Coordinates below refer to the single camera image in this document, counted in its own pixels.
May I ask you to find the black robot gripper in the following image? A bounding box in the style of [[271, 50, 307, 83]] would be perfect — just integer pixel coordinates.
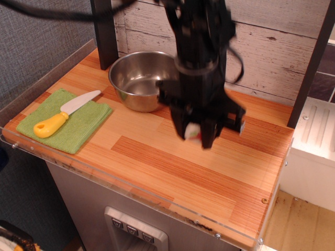
[[156, 65, 245, 149]]

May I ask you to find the plush sushi roll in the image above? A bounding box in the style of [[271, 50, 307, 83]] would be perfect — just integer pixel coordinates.
[[184, 122, 202, 144]]

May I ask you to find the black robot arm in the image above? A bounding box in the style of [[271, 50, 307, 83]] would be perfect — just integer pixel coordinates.
[[157, 1, 245, 149]]

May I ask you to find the stainless steel bowl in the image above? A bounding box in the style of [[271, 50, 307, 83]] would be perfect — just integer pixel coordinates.
[[108, 51, 178, 112]]

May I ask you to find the green cloth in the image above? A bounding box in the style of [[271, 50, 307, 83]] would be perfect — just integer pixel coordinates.
[[16, 88, 112, 154]]

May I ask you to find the white toy sink unit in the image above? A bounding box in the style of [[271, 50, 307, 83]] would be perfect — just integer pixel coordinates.
[[280, 97, 334, 211]]

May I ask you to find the silver dispenser panel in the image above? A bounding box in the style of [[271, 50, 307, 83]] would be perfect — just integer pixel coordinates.
[[104, 207, 169, 250]]

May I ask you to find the clear acrylic edge guard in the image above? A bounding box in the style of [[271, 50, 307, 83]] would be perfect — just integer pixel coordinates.
[[3, 122, 293, 250]]

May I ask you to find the yellow object bottom left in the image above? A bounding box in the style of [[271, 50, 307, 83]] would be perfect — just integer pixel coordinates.
[[14, 243, 41, 251]]

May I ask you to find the dark right post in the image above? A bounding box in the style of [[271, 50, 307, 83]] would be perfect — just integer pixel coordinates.
[[287, 0, 334, 129]]

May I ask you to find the dark post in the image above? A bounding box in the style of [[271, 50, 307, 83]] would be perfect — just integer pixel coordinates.
[[287, 0, 334, 129], [91, 0, 119, 70]]

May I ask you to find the dark left post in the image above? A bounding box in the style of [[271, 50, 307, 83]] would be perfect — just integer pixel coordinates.
[[91, 0, 119, 70]]

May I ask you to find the black cable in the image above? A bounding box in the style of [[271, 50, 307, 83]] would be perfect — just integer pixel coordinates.
[[0, 0, 137, 23]]

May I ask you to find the yellow handled toy knife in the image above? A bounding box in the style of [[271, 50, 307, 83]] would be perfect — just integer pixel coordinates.
[[33, 90, 101, 139]]

